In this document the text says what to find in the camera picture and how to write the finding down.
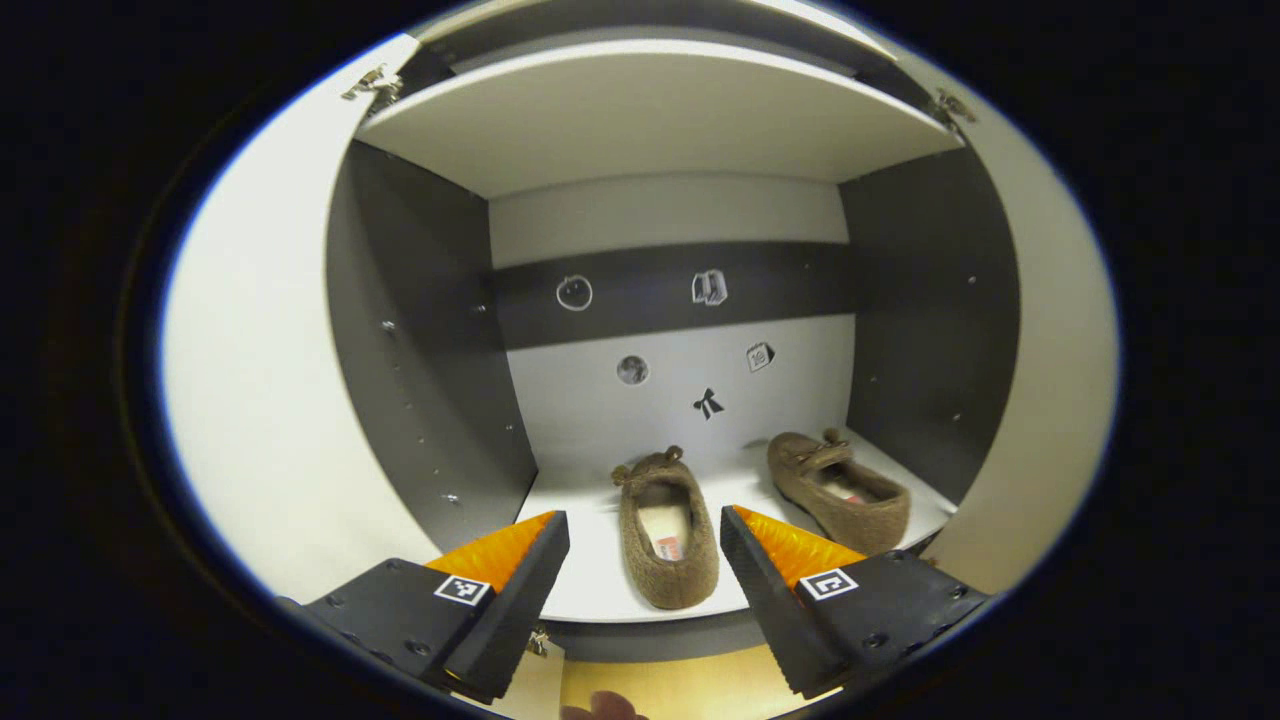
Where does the white shoe cabinet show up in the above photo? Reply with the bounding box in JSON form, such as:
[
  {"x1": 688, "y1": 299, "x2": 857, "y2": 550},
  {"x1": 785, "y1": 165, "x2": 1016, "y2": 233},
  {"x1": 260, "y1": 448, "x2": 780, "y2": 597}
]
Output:
[{"x1": 325, "y1": 0, "x2": 1021, "y2": 661}]

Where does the white cabinet door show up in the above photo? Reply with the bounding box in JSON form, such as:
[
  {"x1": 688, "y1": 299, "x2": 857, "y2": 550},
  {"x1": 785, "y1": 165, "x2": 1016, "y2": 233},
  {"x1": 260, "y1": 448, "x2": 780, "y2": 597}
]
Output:
[
  {"x1": 920, "y1": 60, "x2": 1121, "y2": 596},
  {"x1": 160, "y1": 32, "x2": 446, "y2": 606}
]

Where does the brown fuzzy shoe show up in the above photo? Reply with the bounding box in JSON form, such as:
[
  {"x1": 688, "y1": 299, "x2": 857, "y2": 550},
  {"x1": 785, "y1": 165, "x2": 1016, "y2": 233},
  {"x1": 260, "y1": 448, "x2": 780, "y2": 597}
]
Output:
[
  {"x1": 612, "y1": 446, "x2": 721, "y2": 611},
  {"x1": 767, "y1": 428, "x2": 913, "y2": 557}
]

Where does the white cabinet shelf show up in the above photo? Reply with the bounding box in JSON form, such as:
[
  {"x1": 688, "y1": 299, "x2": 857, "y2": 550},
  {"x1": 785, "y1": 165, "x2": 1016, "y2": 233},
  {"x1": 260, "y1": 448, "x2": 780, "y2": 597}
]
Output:
[{"x1": 355, "y1": 38, "x2": 966, "y2": 199}]

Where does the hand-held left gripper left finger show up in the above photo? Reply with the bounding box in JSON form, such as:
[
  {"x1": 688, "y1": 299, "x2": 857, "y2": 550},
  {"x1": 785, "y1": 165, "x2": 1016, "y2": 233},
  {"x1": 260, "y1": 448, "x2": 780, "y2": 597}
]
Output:
[{"x1": 275, "y1": 510, "x2": 571, "y2": 704}]

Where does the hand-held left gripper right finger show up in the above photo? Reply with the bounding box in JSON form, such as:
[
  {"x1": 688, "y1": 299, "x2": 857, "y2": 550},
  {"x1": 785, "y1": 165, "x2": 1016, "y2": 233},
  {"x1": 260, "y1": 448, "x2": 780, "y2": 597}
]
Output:
[{"x1": 720, "y1": 505, "x2": 991, "y2": 699}]

